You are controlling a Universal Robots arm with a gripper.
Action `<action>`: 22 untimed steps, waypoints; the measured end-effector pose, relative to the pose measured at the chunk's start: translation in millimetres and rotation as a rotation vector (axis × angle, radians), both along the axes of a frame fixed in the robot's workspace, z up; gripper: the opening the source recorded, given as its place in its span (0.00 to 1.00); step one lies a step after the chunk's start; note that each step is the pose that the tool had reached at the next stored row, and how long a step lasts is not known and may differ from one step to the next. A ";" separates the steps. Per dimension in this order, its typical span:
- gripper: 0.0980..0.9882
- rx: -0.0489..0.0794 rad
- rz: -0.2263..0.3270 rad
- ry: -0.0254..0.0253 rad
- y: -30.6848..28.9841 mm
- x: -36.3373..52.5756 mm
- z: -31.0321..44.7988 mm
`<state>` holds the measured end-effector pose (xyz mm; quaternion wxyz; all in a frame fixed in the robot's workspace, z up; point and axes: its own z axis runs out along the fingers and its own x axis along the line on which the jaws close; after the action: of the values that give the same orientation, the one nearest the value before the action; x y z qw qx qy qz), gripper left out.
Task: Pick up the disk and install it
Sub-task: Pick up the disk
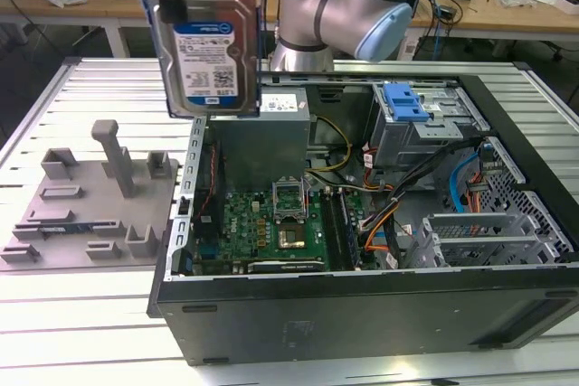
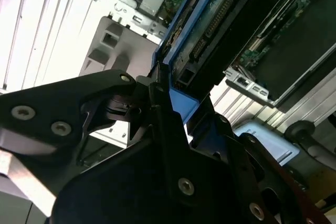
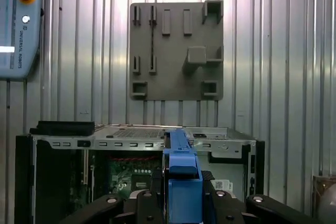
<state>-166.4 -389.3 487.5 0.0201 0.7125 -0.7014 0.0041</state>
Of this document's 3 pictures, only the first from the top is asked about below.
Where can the grey power supply unit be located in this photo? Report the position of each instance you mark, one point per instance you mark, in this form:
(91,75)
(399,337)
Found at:
(258,151)

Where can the installed RAM stick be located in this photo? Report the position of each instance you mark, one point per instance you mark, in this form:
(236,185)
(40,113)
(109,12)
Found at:
(353,237)

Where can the CPU socket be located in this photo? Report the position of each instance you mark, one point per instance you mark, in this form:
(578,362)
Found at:
(291,237)

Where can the grey drive cage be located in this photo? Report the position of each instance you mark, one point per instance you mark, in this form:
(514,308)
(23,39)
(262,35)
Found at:
(398,142)

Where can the black open PC case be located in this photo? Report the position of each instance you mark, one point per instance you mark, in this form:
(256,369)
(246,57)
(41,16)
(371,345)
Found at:
(362,322)

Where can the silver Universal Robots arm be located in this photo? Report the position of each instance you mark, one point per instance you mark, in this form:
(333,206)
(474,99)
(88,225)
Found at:
(335,6)

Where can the wooden desk with clutter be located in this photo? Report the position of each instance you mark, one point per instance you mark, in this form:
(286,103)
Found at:
(488,15)

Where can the grey metal disk bay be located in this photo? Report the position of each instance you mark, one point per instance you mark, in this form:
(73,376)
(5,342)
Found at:
(475,246)

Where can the hard disk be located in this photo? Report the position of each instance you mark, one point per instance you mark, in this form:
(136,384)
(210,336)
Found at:
(203,60)

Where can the blue plastic cage latch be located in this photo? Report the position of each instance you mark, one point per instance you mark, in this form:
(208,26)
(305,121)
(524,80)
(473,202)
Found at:
(402,103)

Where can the green motherboard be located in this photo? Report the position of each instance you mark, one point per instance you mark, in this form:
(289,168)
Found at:
(244,223)

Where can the black RAM slot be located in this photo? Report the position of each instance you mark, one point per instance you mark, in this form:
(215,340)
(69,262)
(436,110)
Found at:
(329,228)
(340,232)

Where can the black graphics card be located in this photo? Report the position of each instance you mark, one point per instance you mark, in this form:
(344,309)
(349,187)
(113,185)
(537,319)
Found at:
(285,266)

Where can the grey parts rack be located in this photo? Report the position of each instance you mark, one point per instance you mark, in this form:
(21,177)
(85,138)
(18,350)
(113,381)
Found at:
(90,209)

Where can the wooden desk with white legs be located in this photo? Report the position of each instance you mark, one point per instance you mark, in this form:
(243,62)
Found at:
(104,2)

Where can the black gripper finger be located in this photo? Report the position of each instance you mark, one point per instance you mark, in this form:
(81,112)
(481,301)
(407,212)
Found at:
(173,8)

